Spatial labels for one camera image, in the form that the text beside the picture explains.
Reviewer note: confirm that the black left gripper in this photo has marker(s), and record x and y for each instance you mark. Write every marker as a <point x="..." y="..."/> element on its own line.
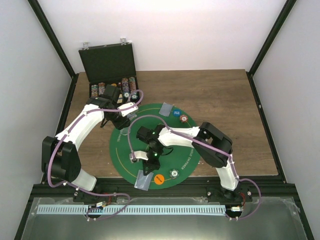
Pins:
<point x="120" y="125"/>

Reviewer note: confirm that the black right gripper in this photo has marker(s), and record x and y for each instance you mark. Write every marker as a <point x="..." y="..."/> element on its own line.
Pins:
<point x="152" y="166"/>

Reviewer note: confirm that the orange small blind button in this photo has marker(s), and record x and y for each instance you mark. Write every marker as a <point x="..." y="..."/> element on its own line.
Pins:
<point x="159" y="179"/>

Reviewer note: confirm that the dealt card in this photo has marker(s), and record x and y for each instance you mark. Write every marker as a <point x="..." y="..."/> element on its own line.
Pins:
<point x="143" y="181"/>
<point x="165" y="109"/>

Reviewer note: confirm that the blue round button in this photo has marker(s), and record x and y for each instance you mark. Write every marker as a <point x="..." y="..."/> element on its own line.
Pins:
<point x="176" y="112"/>

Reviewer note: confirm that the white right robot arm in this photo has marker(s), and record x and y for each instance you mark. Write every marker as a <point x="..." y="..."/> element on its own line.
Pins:
<point x="213" y="146"/>

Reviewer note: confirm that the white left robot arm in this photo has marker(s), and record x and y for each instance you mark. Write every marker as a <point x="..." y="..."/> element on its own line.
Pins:
<point x="60" y="159"/>

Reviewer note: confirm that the round green poker mat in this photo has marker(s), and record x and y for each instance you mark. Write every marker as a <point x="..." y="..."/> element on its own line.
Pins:
<point x="182" y="158"/>

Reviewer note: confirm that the purple green chip row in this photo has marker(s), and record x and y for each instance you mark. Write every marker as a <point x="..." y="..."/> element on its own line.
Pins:
<point x="125" y="87"/>

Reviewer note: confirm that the brown green chip row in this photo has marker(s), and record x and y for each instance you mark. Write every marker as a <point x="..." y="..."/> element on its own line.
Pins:
<point x="133" y="88"/>

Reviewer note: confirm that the orange blue chip row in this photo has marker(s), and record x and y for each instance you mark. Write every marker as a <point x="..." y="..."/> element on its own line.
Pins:
<point x="101" y="88"/>

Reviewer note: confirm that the leftmost multicolour chip row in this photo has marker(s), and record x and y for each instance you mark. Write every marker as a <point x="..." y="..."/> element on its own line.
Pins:
<point x="94" y="90"/>

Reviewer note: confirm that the black poker set case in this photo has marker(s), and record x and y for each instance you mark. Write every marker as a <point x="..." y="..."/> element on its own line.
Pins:
<point x="109" y="64"/>

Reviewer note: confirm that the light blue slotted ruler strip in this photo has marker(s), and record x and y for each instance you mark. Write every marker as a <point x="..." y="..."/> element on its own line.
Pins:
<point x="206" y="210"/>

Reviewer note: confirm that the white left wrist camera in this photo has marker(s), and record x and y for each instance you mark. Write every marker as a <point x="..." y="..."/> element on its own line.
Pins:
<point x="127" y="108"/>

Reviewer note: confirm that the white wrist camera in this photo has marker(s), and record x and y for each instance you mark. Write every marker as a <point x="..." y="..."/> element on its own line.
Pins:
<point x="127" y="108"/>
<point x="136" y="156"/>

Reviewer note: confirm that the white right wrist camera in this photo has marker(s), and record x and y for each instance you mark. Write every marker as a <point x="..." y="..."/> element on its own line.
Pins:
<point x="136" y="156"/>

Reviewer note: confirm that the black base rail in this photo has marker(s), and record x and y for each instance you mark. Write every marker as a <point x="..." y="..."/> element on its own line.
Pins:
<point x="208" y="187"/>

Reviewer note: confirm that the black enclosure frame post left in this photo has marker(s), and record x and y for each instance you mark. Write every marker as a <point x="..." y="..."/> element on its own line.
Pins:
<point x="42" y="18"/>

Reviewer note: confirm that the black enclosure frame post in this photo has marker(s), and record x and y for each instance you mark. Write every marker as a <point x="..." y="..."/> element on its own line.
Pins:
<point x="42" y="18"/>
<point x="280" y="20"/>

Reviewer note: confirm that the black enclosure frame post right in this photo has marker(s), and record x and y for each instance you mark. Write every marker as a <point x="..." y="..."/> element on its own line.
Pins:
<point x="280" y="20"/>

